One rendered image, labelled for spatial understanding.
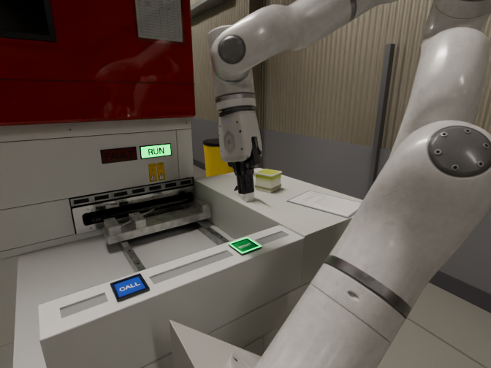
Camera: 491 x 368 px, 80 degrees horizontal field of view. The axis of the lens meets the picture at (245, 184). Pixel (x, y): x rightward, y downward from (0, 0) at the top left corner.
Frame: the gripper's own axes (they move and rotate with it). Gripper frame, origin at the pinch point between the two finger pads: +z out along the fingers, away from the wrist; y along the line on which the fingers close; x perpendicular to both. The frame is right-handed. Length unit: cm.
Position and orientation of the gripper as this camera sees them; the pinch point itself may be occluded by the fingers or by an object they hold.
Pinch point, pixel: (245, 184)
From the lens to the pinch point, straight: 63.7
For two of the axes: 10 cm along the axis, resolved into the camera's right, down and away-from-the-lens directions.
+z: 1.2, 9.9, 1.2
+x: 8.1, -1.7, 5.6
